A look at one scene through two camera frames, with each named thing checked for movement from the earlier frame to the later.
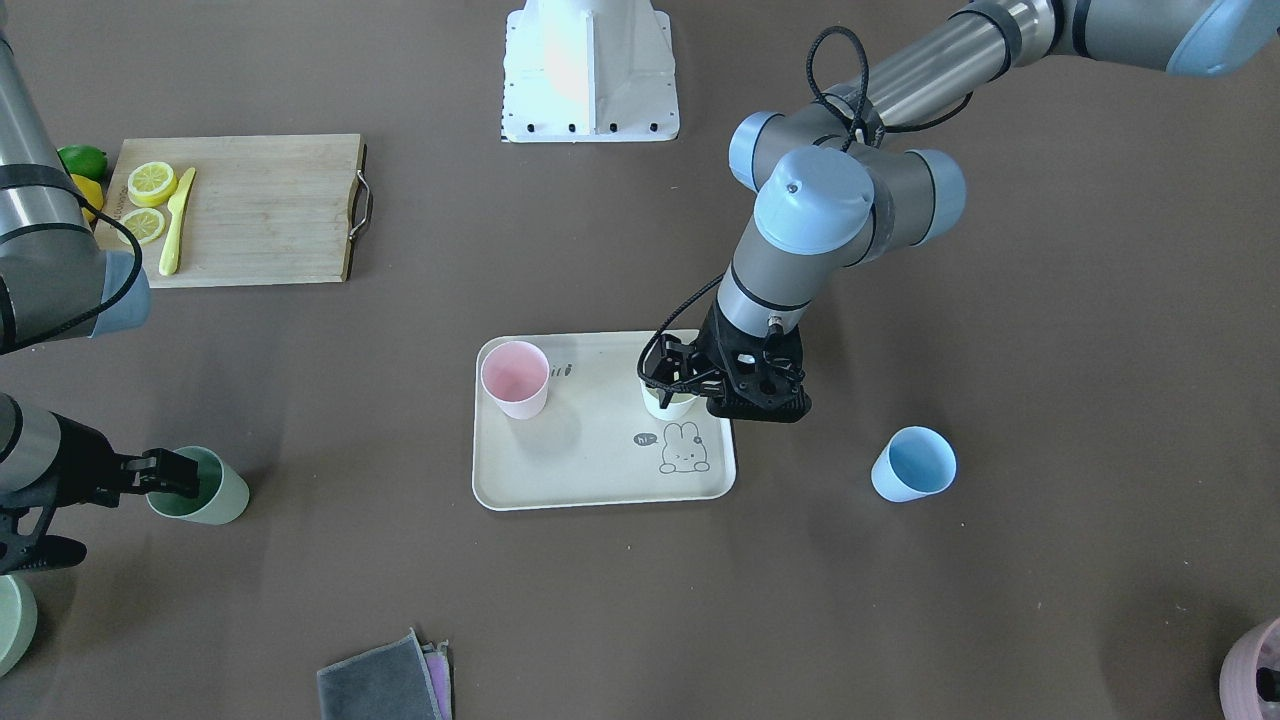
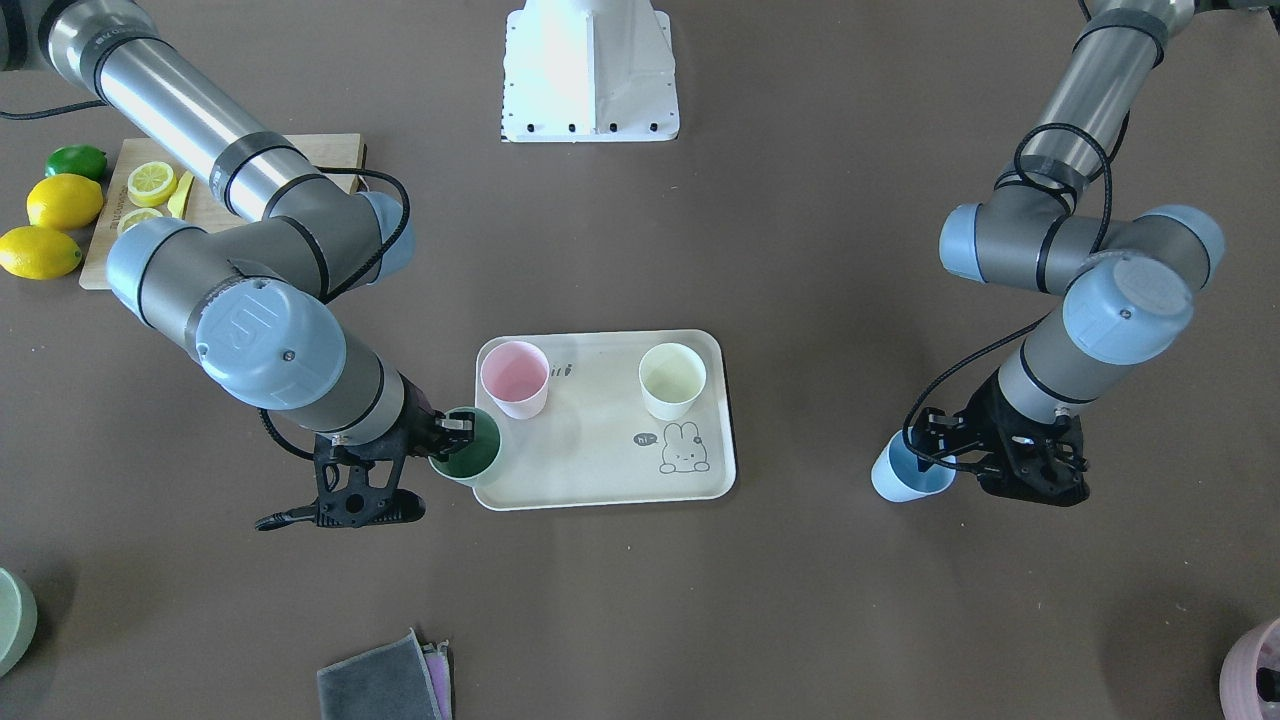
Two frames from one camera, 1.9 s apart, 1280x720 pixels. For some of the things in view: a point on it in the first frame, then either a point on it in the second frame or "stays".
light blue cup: (916, 463) stays
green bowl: (19, 624) stays
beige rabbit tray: (593, 442) stays
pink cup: (515, 374) stays
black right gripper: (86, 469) -> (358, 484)
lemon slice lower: (146, 224) stays
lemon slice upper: (151, 183) stays
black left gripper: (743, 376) -> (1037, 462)
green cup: (222, 495) -> (470, 464)
